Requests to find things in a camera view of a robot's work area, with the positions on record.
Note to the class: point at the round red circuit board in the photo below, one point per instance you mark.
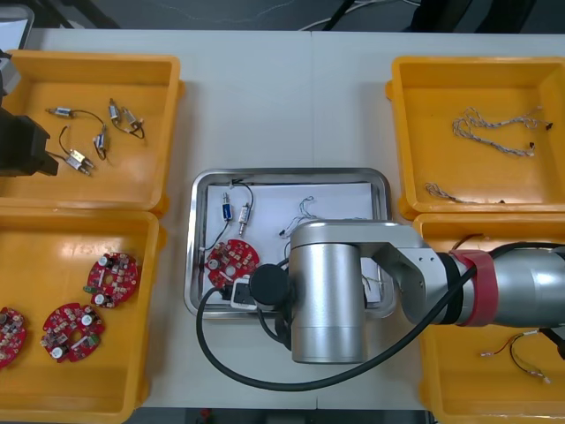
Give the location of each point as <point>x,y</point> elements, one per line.
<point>236,256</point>
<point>66,322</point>
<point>11,340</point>
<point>123,274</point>

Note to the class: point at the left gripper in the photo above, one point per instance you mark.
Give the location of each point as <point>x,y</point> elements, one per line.
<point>22,146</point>

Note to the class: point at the grey-rimmed tray with white sheet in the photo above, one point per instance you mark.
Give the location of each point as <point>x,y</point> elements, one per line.
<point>11,33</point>

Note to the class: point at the white sheet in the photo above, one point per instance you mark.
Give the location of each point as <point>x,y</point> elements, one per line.
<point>269,207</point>

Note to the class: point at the yellow-orange plastic bin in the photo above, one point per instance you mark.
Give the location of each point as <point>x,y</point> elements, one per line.
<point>463,397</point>
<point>145,176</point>
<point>66,397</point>
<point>415,154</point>

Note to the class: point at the group of metal solenoids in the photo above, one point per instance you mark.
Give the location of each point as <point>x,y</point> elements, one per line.
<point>114,110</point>

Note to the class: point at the blue label metal solenoid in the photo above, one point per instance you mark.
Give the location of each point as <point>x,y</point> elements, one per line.
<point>226,211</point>

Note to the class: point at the black stand leg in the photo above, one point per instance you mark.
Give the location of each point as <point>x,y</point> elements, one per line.
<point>339,13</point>
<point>95,13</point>

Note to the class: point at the steel tray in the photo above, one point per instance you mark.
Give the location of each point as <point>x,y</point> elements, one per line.
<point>309,174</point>

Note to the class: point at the pale label metal solenoid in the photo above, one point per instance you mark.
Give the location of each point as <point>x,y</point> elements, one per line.
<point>243,215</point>

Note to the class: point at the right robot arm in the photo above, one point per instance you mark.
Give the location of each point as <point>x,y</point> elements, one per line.
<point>326,287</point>

